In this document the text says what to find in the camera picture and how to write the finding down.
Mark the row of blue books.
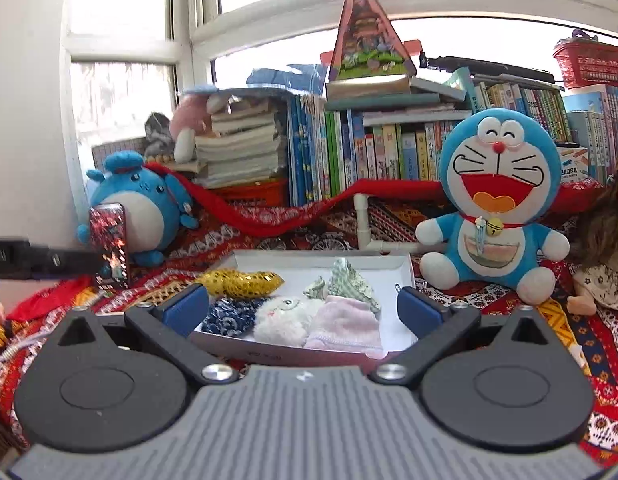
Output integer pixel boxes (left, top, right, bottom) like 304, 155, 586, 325
563, 84, 618, 187

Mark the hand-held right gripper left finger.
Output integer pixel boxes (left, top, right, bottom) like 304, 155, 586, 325
55, 283, 238, 387

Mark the white fluffy plush toy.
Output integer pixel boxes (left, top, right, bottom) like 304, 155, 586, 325
252, 295, 323, 348

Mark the stack of worn books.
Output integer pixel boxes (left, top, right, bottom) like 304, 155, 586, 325
193, 99, 291, 192

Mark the flat grey book stack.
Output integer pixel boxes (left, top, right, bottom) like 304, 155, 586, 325
323, 74, 473, 127

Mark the row of colourful books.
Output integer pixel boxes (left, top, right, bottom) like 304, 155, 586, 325
286, 80, 571, 209

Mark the shallow white box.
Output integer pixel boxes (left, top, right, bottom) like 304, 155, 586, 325
188, 249, 418, 369

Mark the red scarf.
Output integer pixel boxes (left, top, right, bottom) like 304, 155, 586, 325
143, 162, 606, 239

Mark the red cloth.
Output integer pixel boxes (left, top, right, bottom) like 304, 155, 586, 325
8, 275, 96, 322

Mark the blue cat plush toy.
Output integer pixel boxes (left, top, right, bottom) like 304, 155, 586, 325
414, 108, 571, 306

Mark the orange crate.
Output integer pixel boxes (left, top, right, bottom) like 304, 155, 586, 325
208, 178, 291, 209

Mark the navy patterned cloth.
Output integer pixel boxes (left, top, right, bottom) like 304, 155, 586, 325
201, 297, 271, 337

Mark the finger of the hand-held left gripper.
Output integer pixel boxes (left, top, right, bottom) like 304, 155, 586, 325
31, 244, 106, 280

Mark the red plastic basket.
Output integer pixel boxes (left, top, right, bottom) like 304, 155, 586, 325
552, 35, 618, 89

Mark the white coil cord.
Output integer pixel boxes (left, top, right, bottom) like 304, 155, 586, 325
0, 329, 56, 370

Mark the red patterned blanket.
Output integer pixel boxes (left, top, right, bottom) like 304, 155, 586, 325
0, 199, 618, 467

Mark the white plastic pipe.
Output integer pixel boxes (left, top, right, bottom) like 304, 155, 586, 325
352, 193, 443, 257

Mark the pink plush toy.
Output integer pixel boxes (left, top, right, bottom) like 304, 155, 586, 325
168, 93, 231, 164

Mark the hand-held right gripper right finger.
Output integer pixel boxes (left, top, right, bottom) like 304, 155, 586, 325
371, 285, 547, 388

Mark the triangular printed tin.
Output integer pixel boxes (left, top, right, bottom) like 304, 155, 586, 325
328, 0, 418, 84

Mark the white window frame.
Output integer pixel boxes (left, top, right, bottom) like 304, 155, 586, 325
63, 0, 618, 111

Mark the long-haired doll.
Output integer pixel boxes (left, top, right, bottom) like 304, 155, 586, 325
566, 152, 618, 317

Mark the green checkered cloth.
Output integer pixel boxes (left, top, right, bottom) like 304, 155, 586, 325
302, 258, 383, 314

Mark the blue whale plush toy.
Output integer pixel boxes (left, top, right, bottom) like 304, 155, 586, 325
77, 150, 200, 269

